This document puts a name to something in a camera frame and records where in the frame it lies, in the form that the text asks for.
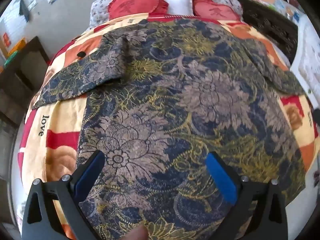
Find dark wooden nightstand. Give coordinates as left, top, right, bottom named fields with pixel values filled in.
left=0, top=36, right=50, bottom=120

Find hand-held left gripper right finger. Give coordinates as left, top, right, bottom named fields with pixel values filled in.
left=205, top=151, right=287, bottom=240

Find orange red printed blanket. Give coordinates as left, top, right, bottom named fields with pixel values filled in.
left=17, top=14, right=317, bottom=240

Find dark floral patterned blouse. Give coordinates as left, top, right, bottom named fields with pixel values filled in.
left=31, top=19, right=309, bottom=240

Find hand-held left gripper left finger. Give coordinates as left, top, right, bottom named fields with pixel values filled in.
left=22, top=151, right=106, bottom=240

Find orange and green boxes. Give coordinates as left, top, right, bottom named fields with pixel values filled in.
left=0, top=37, right=28, bottom=67

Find white pillow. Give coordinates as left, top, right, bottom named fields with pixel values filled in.
left=157, top=0, right=194, bottom=15

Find dark carved wooden cabinet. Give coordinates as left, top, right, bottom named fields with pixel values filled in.
left=235, top=0, right=299, bottom=65

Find person's left hand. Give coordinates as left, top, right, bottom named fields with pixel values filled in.
left=125, top=224, right=148, bottom=240

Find pile of colourful packets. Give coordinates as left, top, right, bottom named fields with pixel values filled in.
left=232, top=0, right=300, bottom=25

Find red heart pillow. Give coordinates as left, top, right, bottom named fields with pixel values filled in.
left=192, top=0, right=242, bottom=22
left=108, top=0, right=169, bottom=20

